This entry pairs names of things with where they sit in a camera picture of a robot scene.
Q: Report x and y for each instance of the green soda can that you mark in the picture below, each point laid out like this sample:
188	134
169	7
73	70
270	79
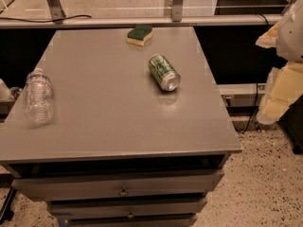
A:
163	72

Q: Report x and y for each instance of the top grey drawer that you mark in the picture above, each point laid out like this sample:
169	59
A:
119	185

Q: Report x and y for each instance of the clear plastic water bottle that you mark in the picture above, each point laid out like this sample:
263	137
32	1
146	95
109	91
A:
39	107

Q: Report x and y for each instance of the green and yellow sponge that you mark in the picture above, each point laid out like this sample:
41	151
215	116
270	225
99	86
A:
139	35

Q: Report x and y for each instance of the grey drawer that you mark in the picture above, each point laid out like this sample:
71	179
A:
119	185
183	220
127	208

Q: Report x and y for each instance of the bottom grey drawer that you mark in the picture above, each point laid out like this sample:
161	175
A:
183	220

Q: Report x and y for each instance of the metal bracket shelf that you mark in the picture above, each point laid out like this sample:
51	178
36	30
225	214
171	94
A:
242	95

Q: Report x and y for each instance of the white object at left edge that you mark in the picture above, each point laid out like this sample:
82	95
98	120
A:
5	93

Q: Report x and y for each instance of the middle grey drawer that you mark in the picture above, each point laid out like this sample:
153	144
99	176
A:
127	208

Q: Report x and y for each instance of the grey metal rail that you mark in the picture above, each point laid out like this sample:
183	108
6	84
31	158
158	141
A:
85	22

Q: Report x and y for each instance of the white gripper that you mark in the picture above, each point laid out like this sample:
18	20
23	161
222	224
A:
292	37

